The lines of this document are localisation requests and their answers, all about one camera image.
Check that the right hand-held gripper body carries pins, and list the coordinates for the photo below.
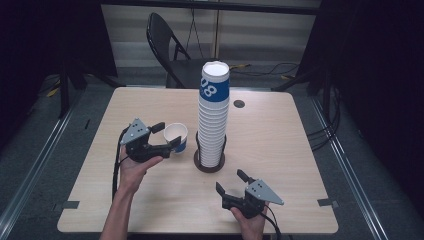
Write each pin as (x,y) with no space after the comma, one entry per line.
(263,193)

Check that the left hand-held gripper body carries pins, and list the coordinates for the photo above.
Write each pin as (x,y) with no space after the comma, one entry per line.
(135,131)

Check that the yellow floor tape piece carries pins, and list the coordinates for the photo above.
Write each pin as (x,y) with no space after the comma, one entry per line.
(53,92)

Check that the black folding chair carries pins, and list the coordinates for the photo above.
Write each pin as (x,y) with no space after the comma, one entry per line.
(163,43)

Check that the person's left hand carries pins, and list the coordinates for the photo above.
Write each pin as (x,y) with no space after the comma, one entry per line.
(133,173)

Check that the grey tape strip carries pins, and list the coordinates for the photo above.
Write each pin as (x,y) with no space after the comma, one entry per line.
(327,202)
(71,204)

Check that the black metal stand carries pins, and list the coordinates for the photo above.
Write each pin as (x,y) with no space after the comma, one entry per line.
(300,80)
(64,93)

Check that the dark round table grommet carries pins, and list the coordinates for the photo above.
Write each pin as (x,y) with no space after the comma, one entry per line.
(239,103)

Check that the stack of paper cups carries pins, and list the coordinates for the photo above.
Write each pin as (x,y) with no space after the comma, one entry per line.
(213,120)

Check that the metal floor rail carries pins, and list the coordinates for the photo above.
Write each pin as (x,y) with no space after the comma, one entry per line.
(350,170)
(36,166)

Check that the person's right hand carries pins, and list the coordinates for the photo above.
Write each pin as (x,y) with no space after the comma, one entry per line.
(251,226)

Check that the blue white paper cup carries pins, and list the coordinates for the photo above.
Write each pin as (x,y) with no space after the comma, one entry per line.
(175,132)

